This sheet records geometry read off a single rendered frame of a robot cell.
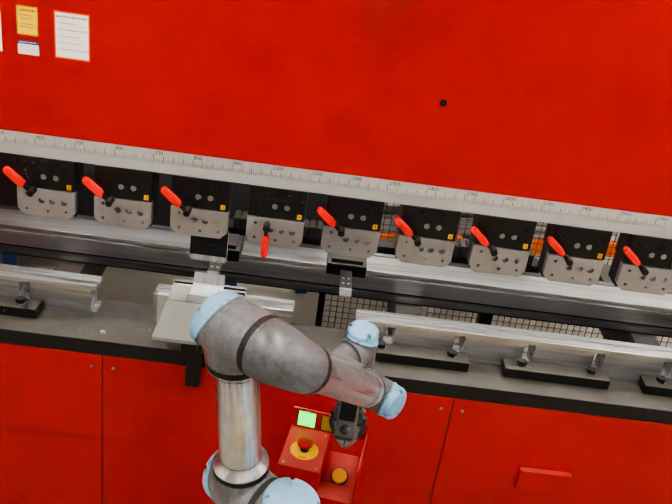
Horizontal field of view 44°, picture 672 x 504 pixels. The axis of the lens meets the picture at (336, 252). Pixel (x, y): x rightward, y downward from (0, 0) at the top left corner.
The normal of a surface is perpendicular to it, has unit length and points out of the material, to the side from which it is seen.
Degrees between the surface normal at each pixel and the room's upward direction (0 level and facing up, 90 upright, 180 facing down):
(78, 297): 90
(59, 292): 90
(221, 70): 90
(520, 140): 90
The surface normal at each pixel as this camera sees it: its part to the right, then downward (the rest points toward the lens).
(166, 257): -0.03, 0.46
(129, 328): 0.13, -0.88
